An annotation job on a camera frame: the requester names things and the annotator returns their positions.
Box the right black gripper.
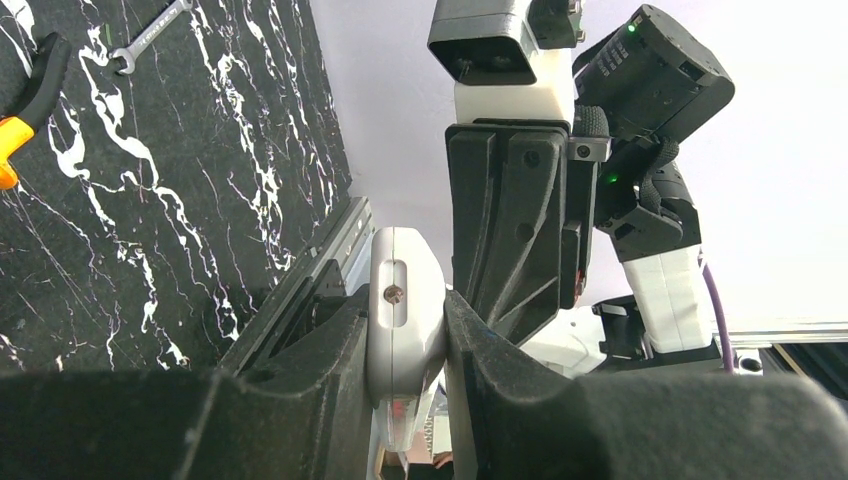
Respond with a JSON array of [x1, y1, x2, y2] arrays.
[[445, 105, 611, 345]]

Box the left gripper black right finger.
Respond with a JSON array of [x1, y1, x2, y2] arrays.
[[444, 291, 847, 479]]

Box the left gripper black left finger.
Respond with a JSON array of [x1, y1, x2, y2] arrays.
[[1, 287, 371, 479]]

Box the white remote control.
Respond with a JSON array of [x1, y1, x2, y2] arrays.
[[366, 227, 447, 452]]

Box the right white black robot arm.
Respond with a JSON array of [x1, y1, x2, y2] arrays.
[[428, 1, 735, 371]]

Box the silver wrench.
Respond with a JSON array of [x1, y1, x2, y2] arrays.
[[110, 0, 194, 76]]

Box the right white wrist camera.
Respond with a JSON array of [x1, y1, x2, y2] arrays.
[[427, 0, 585, 125]]

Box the aluminium frame rail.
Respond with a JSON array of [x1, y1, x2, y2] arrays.
[[218, 197, 375, 375]]

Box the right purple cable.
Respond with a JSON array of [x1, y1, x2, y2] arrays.
[[700, 261, 737, 376]]

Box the orange handled pliers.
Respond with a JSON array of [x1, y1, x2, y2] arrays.
[[1, 32, 71, 190]]

